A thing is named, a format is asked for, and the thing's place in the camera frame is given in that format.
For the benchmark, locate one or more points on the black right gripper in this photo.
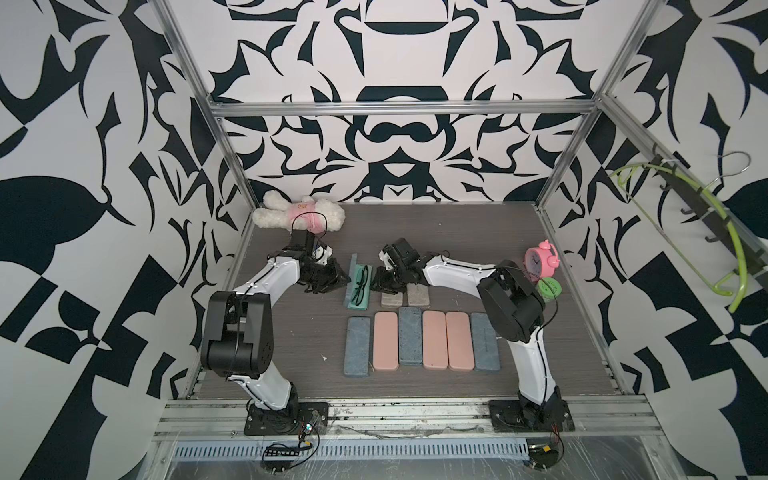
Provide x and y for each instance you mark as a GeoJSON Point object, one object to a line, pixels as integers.
{"type": "Point", "coordinates": [378, 281]}

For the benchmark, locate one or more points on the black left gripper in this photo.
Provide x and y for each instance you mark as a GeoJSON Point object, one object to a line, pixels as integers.
{"type": "Point", "coordinates": [335, 278]}

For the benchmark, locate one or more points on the grey case with black sunglasses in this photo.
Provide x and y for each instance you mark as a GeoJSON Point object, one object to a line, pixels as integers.
{"type": "Point", "coordinates": [392, 300]}

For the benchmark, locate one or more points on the beige case with yellow glasses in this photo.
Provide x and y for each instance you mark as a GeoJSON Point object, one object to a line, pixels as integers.
{"type": "Point", "coordinates": [417, 295]}

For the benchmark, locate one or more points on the grey-green case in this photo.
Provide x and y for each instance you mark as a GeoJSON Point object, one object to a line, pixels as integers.
{"type": "Point", "coordinates": [353, 274]}

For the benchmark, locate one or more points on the mint case with white sunglasses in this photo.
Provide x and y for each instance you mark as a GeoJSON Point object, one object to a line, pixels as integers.
{"type": "Point", "coordinates": [410, 340]}

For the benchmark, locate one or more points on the pink case with red glasses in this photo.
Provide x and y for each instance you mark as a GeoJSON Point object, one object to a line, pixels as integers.
{"type": "Point", "coordinates": [385, 342]}

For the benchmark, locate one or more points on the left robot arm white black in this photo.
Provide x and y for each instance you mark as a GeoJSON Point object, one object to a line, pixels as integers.
{"type": "Point", "coordinates": [238, 339]}

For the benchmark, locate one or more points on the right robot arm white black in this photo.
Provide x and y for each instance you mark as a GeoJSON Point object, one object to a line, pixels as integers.
{"type": "Point", "coordinates": [512, 304]}

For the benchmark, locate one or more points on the thin black glasses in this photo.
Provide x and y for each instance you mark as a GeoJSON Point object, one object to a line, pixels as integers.
{"type": "Point", "coordinates": [359, 292]}

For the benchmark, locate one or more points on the white plush toy pink outfit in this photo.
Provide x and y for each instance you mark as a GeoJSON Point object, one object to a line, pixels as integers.
{"type": "Point", "coordinates": [316, 216]}

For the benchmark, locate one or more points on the pink alarm clock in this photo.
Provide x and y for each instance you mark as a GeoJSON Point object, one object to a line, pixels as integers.
{"type": "Point", "coordinates": [541, 261]}

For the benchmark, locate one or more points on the green lidded jar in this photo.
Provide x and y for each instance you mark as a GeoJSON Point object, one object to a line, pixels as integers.
{"type": "Point", "coordinates": [549, 289]}

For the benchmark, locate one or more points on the green clothes hanger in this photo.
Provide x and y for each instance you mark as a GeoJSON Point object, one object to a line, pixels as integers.
{"type": "Point", "coordinates": [730, 285]}

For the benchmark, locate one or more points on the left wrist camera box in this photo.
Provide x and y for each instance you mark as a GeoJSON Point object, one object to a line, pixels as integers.
{"type": "Point", "coordinates": [308, 244]}

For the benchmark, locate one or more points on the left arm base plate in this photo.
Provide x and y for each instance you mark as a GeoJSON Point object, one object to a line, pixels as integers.
{"type": "Point", "coordinates": [290, 421]}

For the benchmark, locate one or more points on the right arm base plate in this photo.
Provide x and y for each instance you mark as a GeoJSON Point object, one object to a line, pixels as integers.
{"type": "Point", "coordinates": [523, 415]}

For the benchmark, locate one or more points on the white slotted cable duct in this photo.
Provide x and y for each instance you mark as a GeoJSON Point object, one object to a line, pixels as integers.
{"type": "Point", "coordinates": [335, 449]}

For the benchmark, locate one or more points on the aluminium front rail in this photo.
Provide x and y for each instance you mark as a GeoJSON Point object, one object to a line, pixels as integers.
{"type": "Point", "coordinates": [221, 419]}

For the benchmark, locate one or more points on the black wall hook rail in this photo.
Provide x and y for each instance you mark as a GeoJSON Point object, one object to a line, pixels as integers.
{"type": "Point", "coordinates": [725, 222]}

